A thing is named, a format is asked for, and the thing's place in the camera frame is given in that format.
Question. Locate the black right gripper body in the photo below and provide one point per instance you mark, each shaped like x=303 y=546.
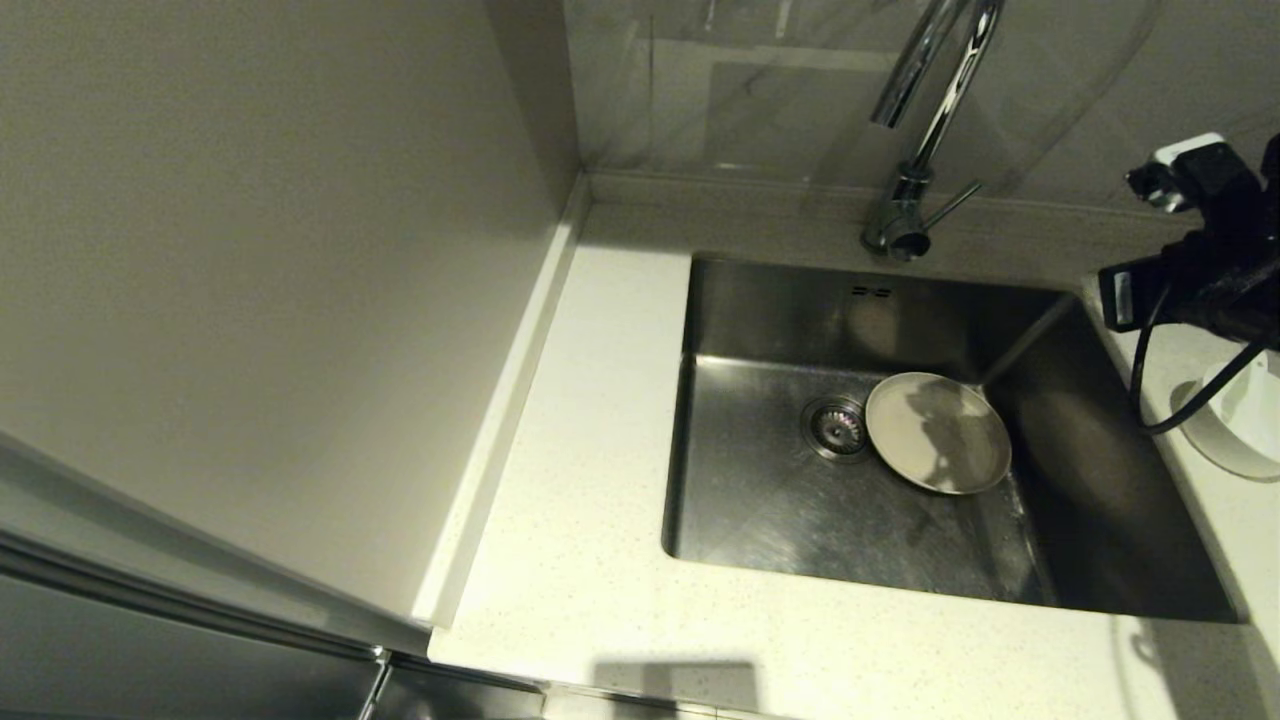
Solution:
x=1240 y=270

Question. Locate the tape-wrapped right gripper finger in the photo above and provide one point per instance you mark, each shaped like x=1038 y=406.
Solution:
x=1190 y=155

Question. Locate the white ceramic bowl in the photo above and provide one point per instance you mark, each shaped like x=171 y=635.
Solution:
x=1240 y=445

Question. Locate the white round plate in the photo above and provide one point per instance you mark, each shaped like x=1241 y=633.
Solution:
x=935 y=435

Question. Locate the stainless steel sink basin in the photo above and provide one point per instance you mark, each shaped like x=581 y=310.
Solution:
x=760 y=510

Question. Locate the chrome gooseneck faucet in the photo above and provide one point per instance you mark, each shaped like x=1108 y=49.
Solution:
x=900 y=230

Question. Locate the round metal drain strainer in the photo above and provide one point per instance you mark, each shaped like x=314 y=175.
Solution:
x=836 y=427

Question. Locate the stainless steel appliance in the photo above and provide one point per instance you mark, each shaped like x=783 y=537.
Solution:
x=150 y=640

